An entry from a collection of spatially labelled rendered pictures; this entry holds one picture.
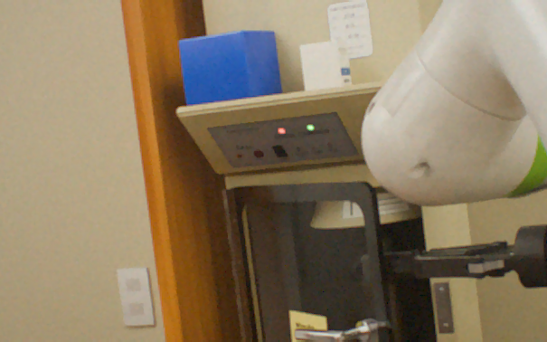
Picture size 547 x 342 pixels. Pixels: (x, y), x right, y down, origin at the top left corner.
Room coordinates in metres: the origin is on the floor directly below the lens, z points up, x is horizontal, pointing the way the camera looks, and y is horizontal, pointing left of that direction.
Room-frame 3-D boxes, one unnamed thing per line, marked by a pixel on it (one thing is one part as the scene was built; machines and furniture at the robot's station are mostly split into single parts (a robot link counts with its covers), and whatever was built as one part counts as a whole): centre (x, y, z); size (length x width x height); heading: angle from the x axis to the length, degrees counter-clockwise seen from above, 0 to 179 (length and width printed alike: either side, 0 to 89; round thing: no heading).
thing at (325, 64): (1.54, -0.09, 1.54); 0.05 x 0.05 x 0.06; 71
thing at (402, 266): (1.43, -0.15, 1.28); 0.05 x 0.03 x 0.01; 64
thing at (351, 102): (1.56, -0.05, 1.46); 0.32 x 0.12 x 0.10; 64
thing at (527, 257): (1.39, -0.27, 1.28); 0.09 x 0.08 x 0.07; 64
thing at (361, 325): (1.48, -0.05, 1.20); 0.10 x 0.05 x 0.03; 37
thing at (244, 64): (1.61, 0.04, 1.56); 0.10 x 0.10 x 0.09; 64
